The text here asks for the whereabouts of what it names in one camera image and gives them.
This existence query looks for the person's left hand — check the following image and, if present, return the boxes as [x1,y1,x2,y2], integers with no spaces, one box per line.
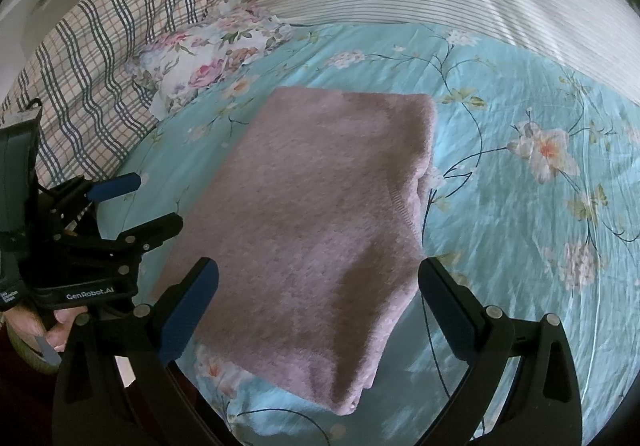
[0,303,91,367]

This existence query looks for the teal floral bed sheet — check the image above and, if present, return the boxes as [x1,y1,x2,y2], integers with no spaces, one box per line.
[115,20,640,446]

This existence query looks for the mauve knit sweater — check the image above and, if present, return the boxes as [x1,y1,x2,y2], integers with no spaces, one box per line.
[152,86,438,417]

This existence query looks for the white pink floral pillow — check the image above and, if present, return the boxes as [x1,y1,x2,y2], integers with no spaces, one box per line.
[132,0,293,119]

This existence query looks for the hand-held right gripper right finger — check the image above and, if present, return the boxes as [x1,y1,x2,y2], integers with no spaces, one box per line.
[417,257,583,446]

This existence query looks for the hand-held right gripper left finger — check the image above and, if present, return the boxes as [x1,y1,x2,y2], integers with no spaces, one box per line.
[52,257,221,446]

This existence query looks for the plaid checked blanket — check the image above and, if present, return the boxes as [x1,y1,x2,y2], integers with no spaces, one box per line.
[0,0,238,187]

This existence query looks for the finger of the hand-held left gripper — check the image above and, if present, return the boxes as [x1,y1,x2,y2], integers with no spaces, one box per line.
[47,172,144,217]
[55,212,185,273]

